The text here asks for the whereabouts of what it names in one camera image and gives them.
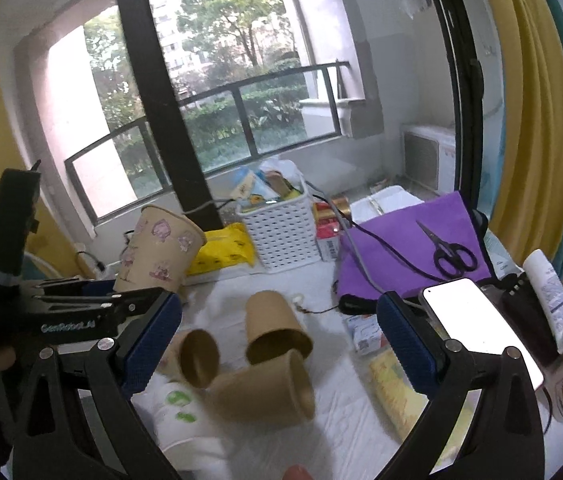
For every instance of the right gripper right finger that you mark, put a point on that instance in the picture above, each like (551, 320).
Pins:
(505, 437)

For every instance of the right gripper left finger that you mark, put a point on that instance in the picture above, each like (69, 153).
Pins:
(52, 439)

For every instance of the brown patterned paper cup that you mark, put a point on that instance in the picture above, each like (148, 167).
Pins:
(161, 250)

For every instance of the white paper cup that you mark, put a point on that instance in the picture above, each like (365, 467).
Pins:
(182, 426)

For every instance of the brown patterned cup front-left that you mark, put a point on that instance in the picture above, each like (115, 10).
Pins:
(192, 357)

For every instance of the plain brown cup front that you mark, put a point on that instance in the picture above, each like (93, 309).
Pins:
(278, 392)

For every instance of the plain brown cup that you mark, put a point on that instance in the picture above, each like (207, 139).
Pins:
(278, 392)
(273, 329)

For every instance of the plain brown cup back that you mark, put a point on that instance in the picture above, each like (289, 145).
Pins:
(273, 329)

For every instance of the yellow tissue pack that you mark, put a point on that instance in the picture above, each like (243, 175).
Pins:
(403, 405)

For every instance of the smartphone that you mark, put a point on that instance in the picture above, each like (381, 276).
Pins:
(467, 315)

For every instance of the white tube bottle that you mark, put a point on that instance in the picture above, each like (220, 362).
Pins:
(548, 288)

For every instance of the black scissors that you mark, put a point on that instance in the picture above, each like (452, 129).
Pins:
(452, 260)

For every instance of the purple cloth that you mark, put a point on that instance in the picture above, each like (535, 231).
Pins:
(395, 252)

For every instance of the yellow curtain right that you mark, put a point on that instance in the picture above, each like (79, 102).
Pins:
(528, 212)

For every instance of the yellow snack bag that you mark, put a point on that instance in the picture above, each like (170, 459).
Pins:
(225, 247)

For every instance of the outdoor white ac unit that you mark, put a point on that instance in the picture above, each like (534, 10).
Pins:
(429, 157)

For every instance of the white plastic basket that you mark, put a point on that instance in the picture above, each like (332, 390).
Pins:
(283, 233)

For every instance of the black window frame post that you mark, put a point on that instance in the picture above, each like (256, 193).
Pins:
(164, 115)

